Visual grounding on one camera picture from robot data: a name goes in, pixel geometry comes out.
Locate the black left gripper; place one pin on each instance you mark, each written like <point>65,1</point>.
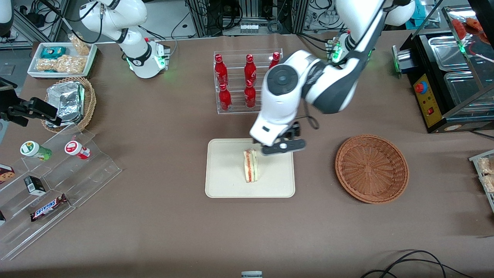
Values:
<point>294,130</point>

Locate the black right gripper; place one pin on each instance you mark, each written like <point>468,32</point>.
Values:
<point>16,110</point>

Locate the triangular sandwich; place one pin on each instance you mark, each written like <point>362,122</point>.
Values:
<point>251,166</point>

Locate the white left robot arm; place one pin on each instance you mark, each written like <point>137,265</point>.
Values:
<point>332,85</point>

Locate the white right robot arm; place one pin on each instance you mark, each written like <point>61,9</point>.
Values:
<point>131,38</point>

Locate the cream rectangular tray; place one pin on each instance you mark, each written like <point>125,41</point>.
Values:
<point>224,170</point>

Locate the tan wicker basket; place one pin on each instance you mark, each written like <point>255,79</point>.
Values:
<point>90,100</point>

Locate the white plastic snack tray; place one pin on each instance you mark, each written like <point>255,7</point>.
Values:
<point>34,71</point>

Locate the round brown wicker basket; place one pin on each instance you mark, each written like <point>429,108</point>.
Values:
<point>372,170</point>

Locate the silver foil wrapped package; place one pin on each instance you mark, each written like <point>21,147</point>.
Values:
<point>67,102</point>

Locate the green lid drink bottle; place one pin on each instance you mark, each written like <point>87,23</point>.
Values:
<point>31,148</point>

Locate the clear acrylic bottle rack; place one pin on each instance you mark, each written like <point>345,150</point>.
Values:
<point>237,112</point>

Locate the red lid drink bottle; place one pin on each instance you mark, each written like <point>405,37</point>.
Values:
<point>75,148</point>

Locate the red cola bottle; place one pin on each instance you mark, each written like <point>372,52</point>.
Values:
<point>225,98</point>
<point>250,96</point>
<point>250,69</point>
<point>220,71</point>
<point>274,60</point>

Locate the large clear peanut snack bag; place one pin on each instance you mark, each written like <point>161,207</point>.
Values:
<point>61,65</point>

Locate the teal snack packet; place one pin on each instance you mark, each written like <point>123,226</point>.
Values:
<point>53,52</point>

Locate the small black box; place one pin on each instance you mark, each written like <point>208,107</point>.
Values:
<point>35,185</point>

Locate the brown cookie box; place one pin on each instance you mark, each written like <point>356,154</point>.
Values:
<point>5,174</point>

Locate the clear acrylic stepped stand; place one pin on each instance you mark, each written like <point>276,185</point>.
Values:
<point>92,173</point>

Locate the small clear snack bag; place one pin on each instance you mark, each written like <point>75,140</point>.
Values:
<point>80,45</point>

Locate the Snickers chocolate bar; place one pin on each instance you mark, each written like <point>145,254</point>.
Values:
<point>48,207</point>

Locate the white power strip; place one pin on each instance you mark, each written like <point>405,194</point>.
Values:
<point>249,27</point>

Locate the grey device at table edge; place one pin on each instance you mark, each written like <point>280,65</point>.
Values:
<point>251,275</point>

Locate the brown table cloth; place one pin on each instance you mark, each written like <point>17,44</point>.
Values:
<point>162,231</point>

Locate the silver cylinder green rim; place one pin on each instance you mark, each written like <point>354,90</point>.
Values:
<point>402,60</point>

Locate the red emergency stop knob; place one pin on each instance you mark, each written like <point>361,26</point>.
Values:
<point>420,87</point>

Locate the black food warmer cabinet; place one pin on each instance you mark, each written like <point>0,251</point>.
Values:
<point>434,126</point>

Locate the teal cardboard box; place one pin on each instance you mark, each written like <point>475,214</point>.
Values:
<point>418,13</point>

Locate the small metal pan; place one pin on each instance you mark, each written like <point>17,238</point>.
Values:
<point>447,54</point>

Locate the large metal pan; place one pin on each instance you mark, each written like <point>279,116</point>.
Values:
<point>467,90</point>

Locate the clear bag of pastry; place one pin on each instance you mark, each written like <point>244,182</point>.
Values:
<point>488,183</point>
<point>486,165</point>

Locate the red food in cabinet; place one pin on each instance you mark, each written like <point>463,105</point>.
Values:
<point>467,26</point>

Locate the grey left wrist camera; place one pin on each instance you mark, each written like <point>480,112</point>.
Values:
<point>283,147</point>

